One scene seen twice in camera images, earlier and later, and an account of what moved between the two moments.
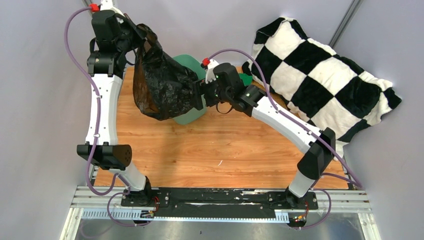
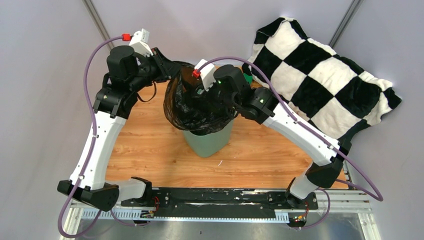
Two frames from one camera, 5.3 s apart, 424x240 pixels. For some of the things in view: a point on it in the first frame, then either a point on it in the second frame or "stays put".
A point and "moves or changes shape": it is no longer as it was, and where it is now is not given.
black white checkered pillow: (326, 90) stays put
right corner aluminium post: (349, 15) stays put
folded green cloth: (247, 80) stays put
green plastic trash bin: (194, 116) -> (207, 145)
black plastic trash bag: (163, 87) moves or changes shape
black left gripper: (123, 21) -> (166, 68)
